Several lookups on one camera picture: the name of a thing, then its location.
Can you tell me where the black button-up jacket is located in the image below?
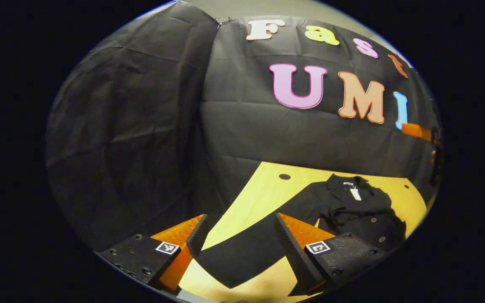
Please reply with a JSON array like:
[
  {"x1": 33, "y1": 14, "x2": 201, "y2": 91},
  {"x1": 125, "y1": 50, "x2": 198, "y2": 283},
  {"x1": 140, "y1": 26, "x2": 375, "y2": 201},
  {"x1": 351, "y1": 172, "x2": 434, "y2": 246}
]
[{"x1": 194, "y1": 174, "x2": 407, "y2": 291}]

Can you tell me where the black backdrop cloth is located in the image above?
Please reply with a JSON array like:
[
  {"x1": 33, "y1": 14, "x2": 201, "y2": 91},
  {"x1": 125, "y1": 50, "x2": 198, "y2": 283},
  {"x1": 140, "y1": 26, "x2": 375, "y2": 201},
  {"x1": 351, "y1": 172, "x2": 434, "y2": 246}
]
[{"x1": 45, "y1": 0, "x2": 443, "y2": 253}]

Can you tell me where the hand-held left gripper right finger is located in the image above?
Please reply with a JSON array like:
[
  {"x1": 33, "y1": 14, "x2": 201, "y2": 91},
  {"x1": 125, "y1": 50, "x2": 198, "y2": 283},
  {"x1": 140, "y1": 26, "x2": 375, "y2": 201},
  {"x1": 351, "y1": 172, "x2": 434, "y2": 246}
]
[{"x1": 274, "y1": 213, "x2": 388, "y2": 295}]

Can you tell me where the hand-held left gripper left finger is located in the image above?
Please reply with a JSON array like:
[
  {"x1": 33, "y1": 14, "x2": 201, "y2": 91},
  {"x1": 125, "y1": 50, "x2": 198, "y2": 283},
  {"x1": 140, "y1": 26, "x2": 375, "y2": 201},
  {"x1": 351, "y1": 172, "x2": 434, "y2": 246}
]
[{"x1": 99, "y1": 214, "x2": 210, "y2": 293}]

